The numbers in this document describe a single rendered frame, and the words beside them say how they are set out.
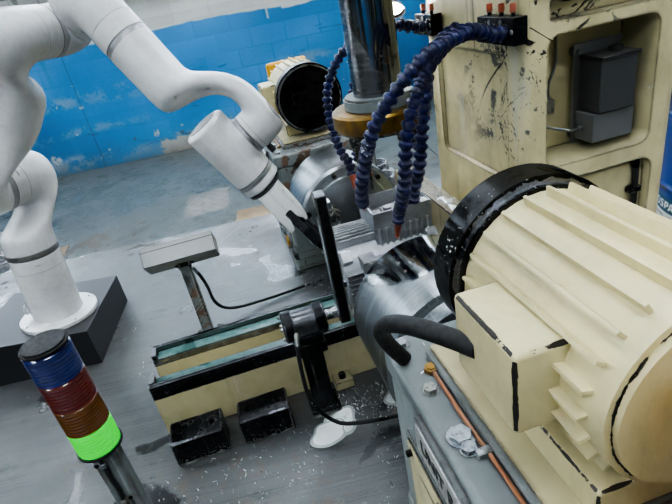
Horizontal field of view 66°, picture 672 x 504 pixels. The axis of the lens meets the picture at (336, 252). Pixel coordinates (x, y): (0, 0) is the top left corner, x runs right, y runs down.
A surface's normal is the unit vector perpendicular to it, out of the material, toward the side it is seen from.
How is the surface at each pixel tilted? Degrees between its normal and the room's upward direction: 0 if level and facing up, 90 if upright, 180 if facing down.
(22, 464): 0
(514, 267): 50
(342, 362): 90
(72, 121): 90
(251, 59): 90
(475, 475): 0
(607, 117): 90
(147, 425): 0
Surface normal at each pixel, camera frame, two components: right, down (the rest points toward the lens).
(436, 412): -0.18, -0.87
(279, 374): 0.26, 0.42
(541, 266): -0.75, -0.48
